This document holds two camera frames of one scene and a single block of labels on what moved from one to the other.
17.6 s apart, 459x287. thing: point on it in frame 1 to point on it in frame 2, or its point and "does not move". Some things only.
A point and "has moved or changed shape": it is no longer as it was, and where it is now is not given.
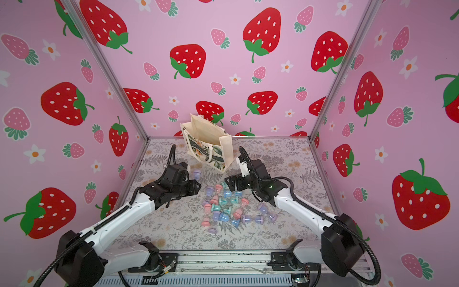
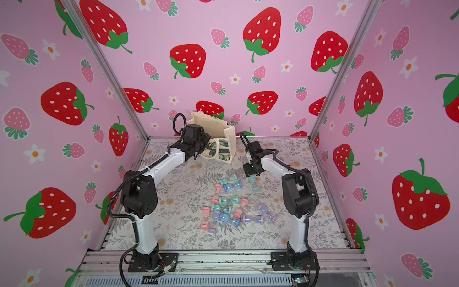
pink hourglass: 206,222 does not move
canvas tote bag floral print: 207,142 has moved or changed shape
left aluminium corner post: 109,65 does not move
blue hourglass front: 236,222 does not move
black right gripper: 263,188 to 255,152
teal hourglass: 216,207 does not move
